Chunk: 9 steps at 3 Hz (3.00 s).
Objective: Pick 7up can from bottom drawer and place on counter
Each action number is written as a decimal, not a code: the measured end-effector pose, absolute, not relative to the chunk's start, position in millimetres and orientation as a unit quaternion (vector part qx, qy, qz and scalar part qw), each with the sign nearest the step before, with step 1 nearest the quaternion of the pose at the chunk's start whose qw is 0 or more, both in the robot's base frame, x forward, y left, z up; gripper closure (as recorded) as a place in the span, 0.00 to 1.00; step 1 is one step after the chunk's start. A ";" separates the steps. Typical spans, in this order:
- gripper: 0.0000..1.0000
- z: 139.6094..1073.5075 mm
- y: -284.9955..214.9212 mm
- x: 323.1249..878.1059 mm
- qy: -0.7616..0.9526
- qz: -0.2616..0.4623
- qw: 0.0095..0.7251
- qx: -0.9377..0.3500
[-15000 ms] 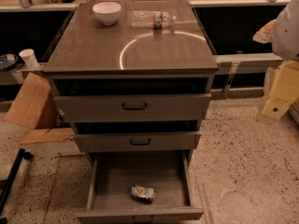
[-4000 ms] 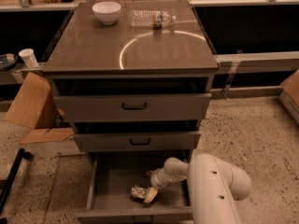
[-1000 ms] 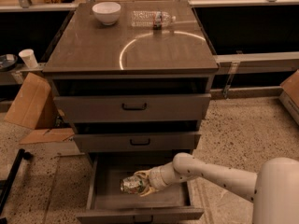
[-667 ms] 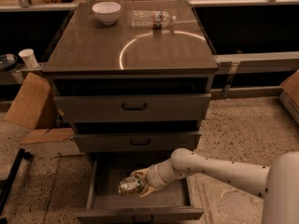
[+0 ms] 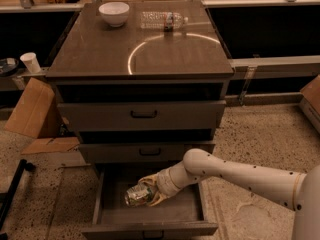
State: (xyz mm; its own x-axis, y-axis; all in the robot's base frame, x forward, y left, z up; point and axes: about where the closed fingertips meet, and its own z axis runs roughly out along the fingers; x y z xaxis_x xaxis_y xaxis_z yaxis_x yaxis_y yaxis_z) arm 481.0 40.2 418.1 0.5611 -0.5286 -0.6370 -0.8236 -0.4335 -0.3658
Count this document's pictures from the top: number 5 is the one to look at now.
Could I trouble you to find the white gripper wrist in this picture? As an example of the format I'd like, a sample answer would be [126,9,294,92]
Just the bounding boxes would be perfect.
[138,166,182,207]

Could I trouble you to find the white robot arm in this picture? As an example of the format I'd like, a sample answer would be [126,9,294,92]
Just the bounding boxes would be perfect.
[141,149,320,240]

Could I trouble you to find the grey bottom drawer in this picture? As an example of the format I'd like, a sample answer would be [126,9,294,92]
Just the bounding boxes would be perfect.
[82,162,217,240]

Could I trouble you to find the grey drawer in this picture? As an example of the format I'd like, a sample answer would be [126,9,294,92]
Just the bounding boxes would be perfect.
[58,101,226,131]
[82,162,217,240]
[79,141,215,164]

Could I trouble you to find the grey middle drawer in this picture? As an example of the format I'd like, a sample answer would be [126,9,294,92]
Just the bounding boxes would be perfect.
[79,141,215,164]

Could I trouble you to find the grey top drawer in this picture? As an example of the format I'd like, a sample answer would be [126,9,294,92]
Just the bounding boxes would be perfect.
[58,101,226,131]

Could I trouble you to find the grey drawer cabinet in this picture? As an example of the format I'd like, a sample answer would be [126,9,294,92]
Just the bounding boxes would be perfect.
[45,0,235,240]

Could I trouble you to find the flat brown cardboard piece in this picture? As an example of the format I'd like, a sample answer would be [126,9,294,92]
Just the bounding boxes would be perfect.
[21,137,79,155]

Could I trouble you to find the black metal stand leg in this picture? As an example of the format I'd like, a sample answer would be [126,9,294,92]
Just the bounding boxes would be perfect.
[0,159,36,240]

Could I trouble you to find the leaning brown cardboard sheet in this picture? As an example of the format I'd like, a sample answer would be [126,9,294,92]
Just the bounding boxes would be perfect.
[4,78,62,138]

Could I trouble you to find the clear plastic water bottle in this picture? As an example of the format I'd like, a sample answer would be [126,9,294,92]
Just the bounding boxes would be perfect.
[140,11,188,32]

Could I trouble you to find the cardboard box at right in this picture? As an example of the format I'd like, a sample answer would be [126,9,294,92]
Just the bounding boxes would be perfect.
[299,75,320,133]

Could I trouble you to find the white ceramic bowl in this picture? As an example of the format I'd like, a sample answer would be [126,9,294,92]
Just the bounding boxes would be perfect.
[99,2,130,27]

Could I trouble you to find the white paper cup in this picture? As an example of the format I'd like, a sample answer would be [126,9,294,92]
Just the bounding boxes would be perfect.
[20,52,41,73]

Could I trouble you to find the dark round tray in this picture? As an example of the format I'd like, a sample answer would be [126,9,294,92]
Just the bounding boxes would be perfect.
[0,58,19,77]

